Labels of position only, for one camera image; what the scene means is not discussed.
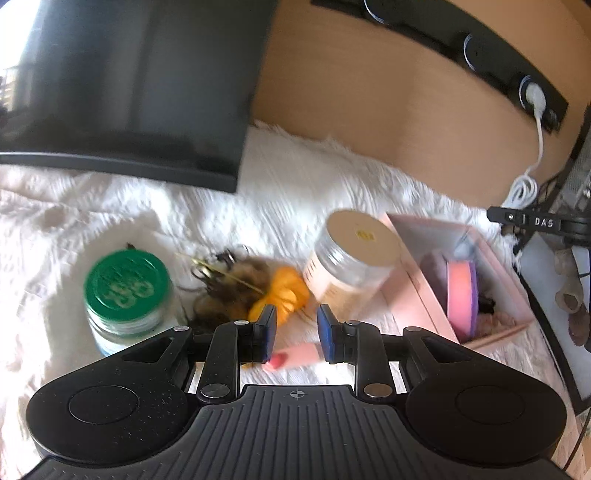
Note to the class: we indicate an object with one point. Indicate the person's right hand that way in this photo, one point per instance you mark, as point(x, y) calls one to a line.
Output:
point(568, 300)

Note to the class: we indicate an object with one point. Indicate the orange plush flower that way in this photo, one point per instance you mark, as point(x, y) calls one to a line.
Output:
point(281, 290)

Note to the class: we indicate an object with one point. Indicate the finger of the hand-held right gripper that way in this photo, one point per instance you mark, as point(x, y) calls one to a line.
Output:
point(505, 217)

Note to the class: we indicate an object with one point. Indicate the clear plastic jar beige label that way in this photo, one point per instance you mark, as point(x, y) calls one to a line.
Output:
point(351, 258)

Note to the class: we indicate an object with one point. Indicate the pink soft stick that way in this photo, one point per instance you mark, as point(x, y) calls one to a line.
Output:
point(295, 357)

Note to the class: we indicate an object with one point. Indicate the beige crumpled soft item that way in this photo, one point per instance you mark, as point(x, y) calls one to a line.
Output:
point(496, 325)

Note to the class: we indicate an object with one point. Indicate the green lid glass jar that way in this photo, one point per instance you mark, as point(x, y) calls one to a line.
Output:
point(124, 286)

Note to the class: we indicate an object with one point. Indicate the black power strip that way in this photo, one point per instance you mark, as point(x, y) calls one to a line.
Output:
point(461, 50)

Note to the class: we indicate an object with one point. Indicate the lavender terry headband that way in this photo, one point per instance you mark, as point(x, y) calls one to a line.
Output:
point(434, 272)

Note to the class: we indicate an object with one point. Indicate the pink cardboard box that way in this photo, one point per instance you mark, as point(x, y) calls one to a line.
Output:
point(415, 314)

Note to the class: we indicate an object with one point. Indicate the white textured blanket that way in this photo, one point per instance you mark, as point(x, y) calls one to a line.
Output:
point(69, 221)

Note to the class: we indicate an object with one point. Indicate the purple and pink sponge roll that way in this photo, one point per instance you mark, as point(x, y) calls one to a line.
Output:
point(459, 300)

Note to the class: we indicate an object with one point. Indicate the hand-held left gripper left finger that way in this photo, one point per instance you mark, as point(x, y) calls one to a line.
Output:
point(267, 334)

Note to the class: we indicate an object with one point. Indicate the black curved monitor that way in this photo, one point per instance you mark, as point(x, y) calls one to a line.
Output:
point(129, 83)

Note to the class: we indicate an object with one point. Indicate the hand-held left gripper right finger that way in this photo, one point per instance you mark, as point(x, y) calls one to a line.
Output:
point(328, 332)

